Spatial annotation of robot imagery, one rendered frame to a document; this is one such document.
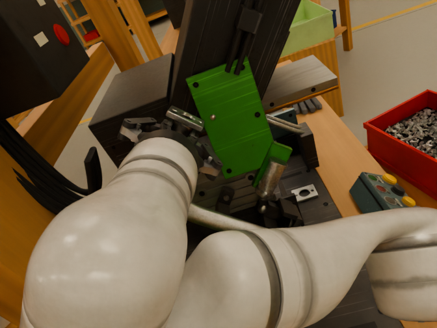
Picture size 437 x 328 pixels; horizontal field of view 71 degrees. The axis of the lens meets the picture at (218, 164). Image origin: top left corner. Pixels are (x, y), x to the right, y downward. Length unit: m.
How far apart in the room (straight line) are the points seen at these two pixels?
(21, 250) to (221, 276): 0.36
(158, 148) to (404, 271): 0.26
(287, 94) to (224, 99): 0.19
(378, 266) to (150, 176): 0.25
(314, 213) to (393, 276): 0.40
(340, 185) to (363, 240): 0.52
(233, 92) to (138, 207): 0.42
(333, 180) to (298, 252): 0.59
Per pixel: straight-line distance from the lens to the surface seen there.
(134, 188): 0.20
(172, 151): 0.28
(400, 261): 0.35
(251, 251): 0.19
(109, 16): 1.32
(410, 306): 0.36
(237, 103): 0.57
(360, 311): 0.61
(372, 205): 0.69
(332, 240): 0.25
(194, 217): 0.50
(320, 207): 0.74
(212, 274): 0.19
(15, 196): 0.52
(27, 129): 0.75
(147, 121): 0.40
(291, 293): 0.20
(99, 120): 0.68
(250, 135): 0.58
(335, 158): 0.86
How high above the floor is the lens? 1.46
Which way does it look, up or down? 35 degrees down
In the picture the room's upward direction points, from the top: 24 degrees counter-clockwise
